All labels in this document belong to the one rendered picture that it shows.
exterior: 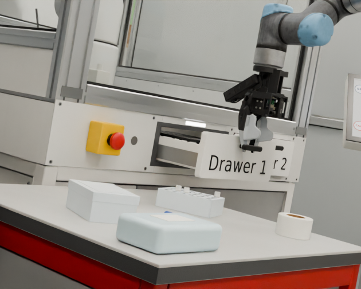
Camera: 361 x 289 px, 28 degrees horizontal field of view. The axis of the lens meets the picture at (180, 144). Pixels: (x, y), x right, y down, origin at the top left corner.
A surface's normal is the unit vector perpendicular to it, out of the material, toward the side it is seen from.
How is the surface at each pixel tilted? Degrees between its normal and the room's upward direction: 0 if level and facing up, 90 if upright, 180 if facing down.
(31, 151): 90
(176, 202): 90
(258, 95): 90
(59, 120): 90
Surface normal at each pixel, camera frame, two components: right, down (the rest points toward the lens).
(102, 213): 0.46, 0.13
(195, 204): -0.36, -0.01
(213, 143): 0.73, 0.16
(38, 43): -0.66, -0.07
